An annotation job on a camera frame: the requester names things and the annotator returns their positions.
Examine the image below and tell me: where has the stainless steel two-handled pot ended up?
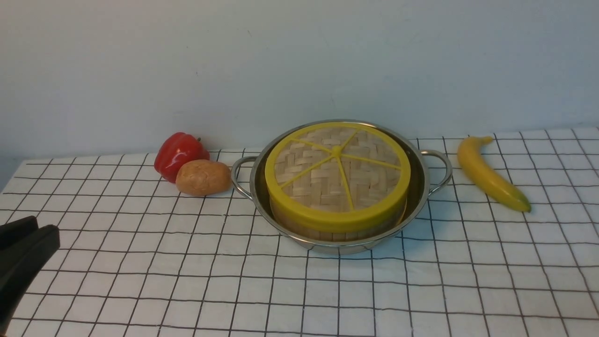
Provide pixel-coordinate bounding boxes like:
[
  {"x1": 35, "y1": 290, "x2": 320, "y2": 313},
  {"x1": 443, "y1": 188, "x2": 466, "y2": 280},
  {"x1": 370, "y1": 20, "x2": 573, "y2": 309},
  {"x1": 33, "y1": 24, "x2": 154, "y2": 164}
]
[{"x1": 231, "y1": 119, "x2": 452, "y2": 255}]

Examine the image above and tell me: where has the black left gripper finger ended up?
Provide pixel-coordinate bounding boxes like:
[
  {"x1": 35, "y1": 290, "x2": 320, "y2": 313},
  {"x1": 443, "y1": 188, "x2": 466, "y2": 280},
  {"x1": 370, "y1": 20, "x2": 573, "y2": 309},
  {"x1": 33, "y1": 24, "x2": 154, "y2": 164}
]
[
  {"x1": 0, "y1": 216, "x2": 38, "y2": 251},
  {"x1": 0, "y1": 225, "x2": 60, "y2": 328}
]

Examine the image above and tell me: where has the yellow woven bamboo steamer lid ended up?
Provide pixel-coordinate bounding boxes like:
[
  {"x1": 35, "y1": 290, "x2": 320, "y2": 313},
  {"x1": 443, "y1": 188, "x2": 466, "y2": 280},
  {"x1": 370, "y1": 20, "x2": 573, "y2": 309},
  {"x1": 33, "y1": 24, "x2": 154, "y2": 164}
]
[{"x1": 264, "y1": 122, "x2": 411, "y2": 233}]

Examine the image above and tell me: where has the yellow rimmed bamboo steamer basket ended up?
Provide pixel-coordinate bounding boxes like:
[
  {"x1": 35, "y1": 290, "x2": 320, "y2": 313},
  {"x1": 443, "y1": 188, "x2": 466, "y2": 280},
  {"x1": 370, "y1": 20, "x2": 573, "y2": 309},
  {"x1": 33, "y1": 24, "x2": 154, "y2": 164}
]
[{"x1": 270, "y1": 188, "x2": 407, "y2": 242}]

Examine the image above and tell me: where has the yellow banana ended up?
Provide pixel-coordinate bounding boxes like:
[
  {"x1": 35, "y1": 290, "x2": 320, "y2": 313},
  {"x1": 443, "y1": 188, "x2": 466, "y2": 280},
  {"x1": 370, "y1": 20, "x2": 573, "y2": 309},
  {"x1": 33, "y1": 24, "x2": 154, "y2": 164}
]
[{"x1": 456, "y1": 136, "x2": 532, "y2": 213}]

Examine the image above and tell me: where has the brown potato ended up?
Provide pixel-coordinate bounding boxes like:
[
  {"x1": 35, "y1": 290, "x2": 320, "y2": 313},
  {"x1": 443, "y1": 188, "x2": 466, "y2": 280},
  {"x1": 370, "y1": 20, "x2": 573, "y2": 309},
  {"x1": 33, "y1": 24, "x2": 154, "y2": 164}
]
[{"x1": 175, "y1": 160, "x2": 233, "y2": 197}]

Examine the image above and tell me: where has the red bell pepper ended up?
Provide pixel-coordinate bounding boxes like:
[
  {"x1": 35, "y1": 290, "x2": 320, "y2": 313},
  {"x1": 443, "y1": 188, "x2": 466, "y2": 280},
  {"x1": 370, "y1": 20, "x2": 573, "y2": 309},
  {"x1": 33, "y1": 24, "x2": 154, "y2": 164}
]
[{"x1": 153, "y1": 132, "x2": 211, "y2": 184}]

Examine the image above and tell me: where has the white checkered tablecloth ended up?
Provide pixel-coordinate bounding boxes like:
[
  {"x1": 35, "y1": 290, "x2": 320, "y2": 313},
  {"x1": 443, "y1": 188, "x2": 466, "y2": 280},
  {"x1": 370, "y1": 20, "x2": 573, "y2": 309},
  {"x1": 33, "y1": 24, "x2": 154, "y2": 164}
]
[{"x1": 0, "y1": 126, "x2": 599, "y2": 337}]

